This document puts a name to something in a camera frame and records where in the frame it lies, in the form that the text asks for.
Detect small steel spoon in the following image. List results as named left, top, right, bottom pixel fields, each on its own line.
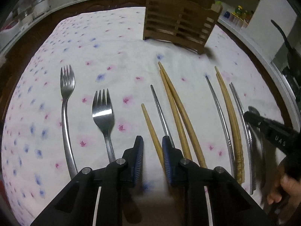
left=248, top=105, right=266, bottom=189

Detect left steel fork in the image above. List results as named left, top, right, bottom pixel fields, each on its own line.
left=60, top=65, right=78, bottom=179

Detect yellow oil bottles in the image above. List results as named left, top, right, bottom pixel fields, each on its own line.
left=235, top=6, right=253, bottom=23

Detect wooden slatted utensil holder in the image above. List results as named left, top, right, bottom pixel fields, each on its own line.
left=143, top=0, right=222, bottom=54

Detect bamboo chopstick pair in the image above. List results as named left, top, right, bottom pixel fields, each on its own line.
left=160, top=70, right=192, bottom=160
left=158, top=61, right=208, bottom=168

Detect right steel fork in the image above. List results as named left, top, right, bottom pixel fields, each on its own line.
left=92, top=89, right=116, bottom=162

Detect steel chopstick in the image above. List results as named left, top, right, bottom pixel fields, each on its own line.
left=150, top=85, right=175, bottom=147
left=229, top=82, right=256, bottom=195
left=205, top=75, right=235, bottom=177

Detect floral white tablecloth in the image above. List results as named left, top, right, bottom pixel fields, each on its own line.
left=1, top=7, right=282, bottom=225

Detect black wok with handle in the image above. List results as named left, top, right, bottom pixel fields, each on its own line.
left=270, top=19, right=300, bottom=97

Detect steel fork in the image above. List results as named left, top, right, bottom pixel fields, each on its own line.
left=60, top=65, right=78, bottom=179
left=92, top=89, right=116, bottom=162

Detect person's right hand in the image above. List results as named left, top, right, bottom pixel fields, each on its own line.
left=266, top=160, right=301, bottom=224

